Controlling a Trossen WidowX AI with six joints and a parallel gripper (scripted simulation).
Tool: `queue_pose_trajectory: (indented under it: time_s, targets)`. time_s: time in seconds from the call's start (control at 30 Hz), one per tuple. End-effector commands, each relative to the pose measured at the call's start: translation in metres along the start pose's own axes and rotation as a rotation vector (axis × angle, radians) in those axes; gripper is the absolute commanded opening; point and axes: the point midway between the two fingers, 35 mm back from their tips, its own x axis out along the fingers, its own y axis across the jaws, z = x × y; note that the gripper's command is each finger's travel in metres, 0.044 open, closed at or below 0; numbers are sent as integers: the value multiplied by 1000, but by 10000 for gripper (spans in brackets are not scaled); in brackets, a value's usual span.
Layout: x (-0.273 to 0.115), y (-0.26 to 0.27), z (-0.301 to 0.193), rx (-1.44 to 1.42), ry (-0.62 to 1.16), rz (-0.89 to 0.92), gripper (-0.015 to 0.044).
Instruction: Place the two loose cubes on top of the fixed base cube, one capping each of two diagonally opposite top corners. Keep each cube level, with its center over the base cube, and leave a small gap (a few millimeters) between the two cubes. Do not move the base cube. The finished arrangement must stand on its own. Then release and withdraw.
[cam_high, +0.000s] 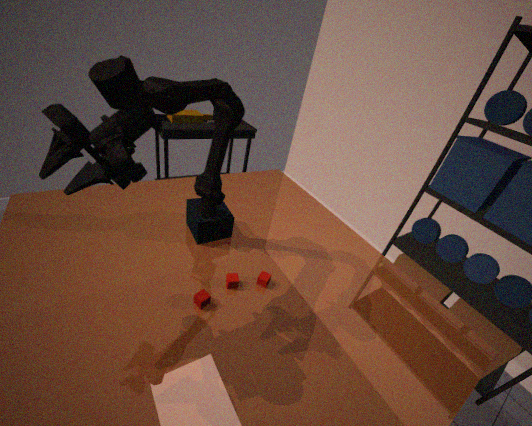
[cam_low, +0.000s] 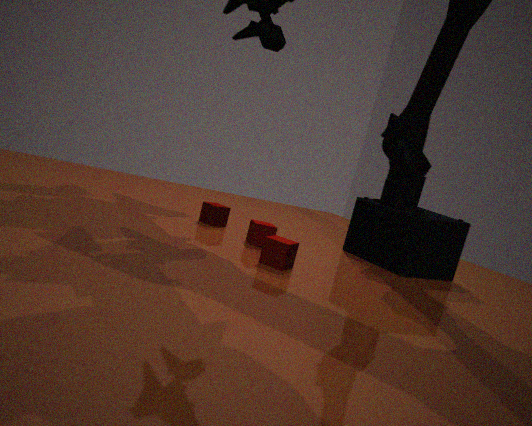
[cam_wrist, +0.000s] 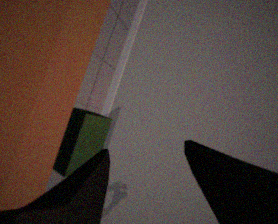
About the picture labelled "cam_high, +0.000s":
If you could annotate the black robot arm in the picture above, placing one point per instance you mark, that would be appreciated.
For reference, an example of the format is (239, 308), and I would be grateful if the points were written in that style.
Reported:
(135, 99)

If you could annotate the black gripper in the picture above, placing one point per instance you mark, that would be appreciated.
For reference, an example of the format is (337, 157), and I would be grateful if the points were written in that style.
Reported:
(73, 137)

